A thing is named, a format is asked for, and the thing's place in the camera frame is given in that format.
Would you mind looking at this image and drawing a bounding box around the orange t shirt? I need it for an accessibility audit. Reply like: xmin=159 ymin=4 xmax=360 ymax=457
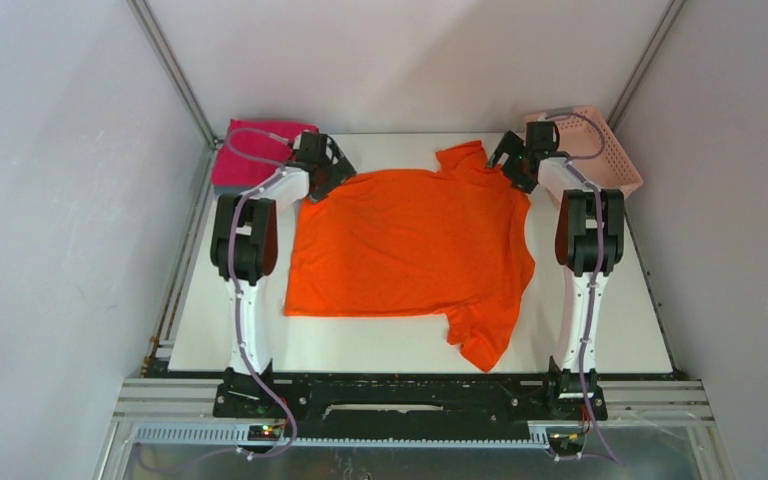
xmin=284 ymin=140 xmax=536 ymax=372

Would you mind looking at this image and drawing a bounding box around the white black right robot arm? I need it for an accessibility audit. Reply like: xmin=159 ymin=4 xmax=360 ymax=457
xmin=487 ymin=120 xmax=625 ymax=418

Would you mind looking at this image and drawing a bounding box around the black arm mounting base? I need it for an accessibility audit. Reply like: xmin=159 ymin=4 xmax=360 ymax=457
xmin=212 ymin=370 xmax=608 ymax=442

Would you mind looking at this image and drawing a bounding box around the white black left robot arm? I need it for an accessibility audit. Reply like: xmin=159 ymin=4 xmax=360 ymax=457
xmin=210 ymin=127 xmax=357 ymax=417

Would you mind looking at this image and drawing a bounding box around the folded magenta t shirt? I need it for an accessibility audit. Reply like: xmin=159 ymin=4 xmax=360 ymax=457
xmin=211 ymin=119 xmax=319 ymax=189

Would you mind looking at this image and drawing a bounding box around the pink plastic basket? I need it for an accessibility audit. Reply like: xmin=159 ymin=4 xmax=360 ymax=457
xmin=525 ymin=105 xmax=643 ymax=198

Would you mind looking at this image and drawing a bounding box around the left controller board with leds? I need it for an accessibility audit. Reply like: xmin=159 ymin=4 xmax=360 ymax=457
xmin=246 ymin=424 xmax=283 ymax=442

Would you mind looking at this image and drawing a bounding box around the right controller board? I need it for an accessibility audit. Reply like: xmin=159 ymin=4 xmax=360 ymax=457
xmin=549 ymin=432 xmax=586 ymax=456

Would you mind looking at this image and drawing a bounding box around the right aluminium corner post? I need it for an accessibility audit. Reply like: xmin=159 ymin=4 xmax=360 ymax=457
xmin=607 ymin=0 xmax=688 ymax=131

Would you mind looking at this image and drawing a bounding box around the aluminium corner post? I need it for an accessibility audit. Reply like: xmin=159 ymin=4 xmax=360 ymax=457
xmin=126 ymin=0 xmax=220 ymax=151
xmin=607 ymin=0 xmax=688 ymax=131

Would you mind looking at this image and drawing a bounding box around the left aluminium corner post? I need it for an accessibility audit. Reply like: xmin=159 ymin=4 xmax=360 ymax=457
xmin=126 ymin=0 xmax=220 ymax=151

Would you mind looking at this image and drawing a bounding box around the aluminium frame rail front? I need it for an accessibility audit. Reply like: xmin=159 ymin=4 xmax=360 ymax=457
xmin=93 ymin=378 xmax=734 ymax=479

